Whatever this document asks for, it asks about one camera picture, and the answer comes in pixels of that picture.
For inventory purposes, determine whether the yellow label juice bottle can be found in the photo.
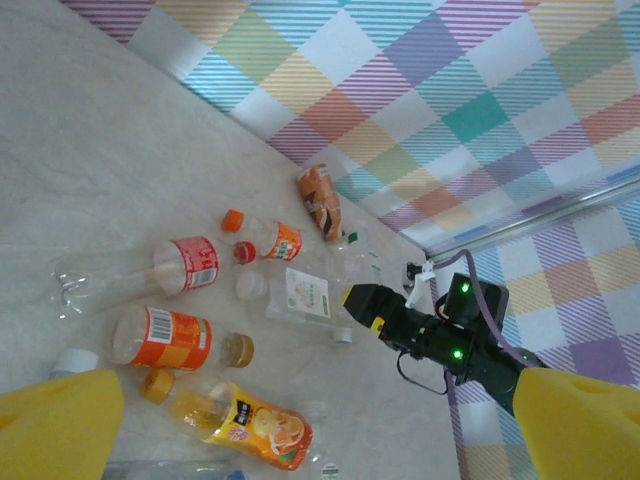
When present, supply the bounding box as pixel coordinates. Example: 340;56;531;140
141;368;315;474

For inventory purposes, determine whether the clear bottle small white cap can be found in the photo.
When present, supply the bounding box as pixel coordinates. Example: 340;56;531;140
319;322;359;347

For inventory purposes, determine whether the orange snack bag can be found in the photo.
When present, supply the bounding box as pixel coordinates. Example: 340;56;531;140
297;162;346;244

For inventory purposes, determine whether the clear bottle round label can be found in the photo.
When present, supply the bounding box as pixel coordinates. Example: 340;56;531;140
294;399;346;480

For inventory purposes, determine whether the clear bottle green cap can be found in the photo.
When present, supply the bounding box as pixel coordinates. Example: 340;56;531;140
327;230;386;284

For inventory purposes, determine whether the aluminium frame post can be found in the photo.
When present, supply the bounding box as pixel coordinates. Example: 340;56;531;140
423;172;640;264

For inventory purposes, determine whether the thin black wire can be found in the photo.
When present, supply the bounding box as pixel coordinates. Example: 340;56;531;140
396;349;449;396

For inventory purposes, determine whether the orange barcode label bottle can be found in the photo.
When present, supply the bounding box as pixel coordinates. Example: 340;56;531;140
110;304;255;372

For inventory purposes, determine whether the red label clear bottle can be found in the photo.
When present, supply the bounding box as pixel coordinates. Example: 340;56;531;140
51;234;259;321

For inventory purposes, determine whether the white label wide-cap bottle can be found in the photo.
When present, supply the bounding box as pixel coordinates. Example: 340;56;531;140
234;264;354;331

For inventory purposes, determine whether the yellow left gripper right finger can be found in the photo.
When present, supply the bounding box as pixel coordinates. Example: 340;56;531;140
513;367;640;480

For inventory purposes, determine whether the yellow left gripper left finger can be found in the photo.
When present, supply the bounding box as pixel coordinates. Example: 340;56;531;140
0;368;125;480

